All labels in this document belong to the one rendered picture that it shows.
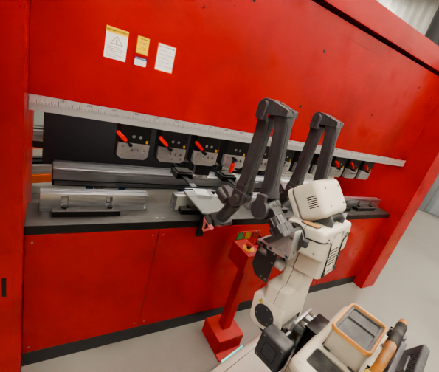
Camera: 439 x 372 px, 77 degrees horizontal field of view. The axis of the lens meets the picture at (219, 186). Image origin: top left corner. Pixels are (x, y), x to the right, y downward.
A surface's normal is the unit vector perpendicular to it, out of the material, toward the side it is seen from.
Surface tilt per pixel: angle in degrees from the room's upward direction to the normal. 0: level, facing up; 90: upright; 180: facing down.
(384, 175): 90
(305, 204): 90
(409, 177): 90
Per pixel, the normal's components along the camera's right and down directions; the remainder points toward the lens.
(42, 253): 0.47, 0.44
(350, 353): -0.71, 0.11
